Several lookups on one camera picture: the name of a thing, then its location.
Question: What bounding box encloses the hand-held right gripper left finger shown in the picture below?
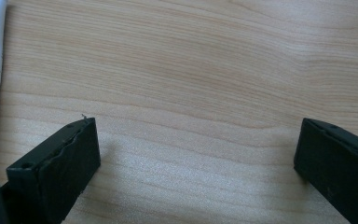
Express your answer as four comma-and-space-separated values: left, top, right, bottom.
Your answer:
0, 117, 102, 224

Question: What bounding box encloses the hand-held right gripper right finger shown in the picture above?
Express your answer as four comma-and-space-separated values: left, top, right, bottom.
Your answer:
293, 117, 358, 224

